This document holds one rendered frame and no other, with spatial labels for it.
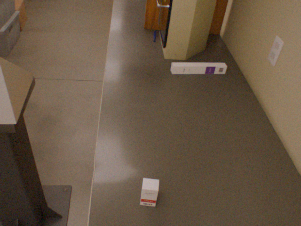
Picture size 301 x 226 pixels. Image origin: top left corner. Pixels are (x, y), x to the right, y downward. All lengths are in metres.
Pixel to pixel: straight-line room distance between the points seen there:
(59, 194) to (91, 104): 0.98
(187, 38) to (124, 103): 0.51
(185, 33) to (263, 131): 0.61
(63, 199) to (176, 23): 1.30
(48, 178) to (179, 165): 1.32
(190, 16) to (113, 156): 0.78
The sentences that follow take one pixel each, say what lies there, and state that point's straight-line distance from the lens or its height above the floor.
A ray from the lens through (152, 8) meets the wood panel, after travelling 1.76.
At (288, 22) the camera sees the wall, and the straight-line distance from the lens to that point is 1.26.
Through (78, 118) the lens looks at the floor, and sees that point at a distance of 2.50.
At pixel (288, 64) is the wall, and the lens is 1.22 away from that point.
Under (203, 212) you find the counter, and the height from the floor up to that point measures 0.94.
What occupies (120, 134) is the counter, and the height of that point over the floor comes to 0.94.
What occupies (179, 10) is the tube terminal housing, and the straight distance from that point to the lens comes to 1.38.
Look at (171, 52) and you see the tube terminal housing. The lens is 1.47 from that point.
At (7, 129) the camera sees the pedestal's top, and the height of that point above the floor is 0.92.
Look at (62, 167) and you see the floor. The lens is 2.15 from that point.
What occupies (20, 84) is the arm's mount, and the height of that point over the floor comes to 1.02.
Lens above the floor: 1.65
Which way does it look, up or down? 39 degrees down
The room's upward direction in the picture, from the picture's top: 8 degrees clockwise
